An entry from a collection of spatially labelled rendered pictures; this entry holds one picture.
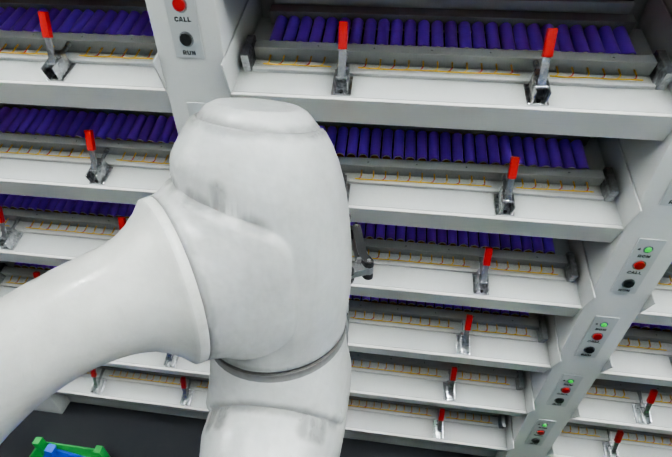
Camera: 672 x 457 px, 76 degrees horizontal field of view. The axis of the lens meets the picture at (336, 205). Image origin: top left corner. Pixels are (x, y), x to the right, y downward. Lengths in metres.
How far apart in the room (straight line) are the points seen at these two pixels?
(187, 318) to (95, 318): 0.04
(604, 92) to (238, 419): 0.60
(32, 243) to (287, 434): 0.88
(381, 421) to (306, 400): 1.00
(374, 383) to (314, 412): 0.83
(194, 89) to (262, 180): 0.46
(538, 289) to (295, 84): 0.58
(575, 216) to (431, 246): 0.26
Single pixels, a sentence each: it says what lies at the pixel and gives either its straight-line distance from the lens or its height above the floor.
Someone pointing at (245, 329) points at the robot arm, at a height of 1.12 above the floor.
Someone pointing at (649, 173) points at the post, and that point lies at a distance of 0.76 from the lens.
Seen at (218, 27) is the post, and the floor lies 1.16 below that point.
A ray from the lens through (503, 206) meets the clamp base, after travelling 0.72.
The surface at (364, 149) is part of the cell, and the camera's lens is 0.76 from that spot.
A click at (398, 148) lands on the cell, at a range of 0.76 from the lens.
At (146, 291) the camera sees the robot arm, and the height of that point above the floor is 1.15.
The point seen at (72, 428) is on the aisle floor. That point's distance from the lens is 1.66.
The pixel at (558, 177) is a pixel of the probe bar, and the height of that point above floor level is 0.93.
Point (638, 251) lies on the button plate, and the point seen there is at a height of 0.84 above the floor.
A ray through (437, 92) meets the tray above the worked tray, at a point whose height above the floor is 1.08.
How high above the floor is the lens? 1.31
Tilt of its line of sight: 37 degrees down
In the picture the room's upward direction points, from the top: straight up
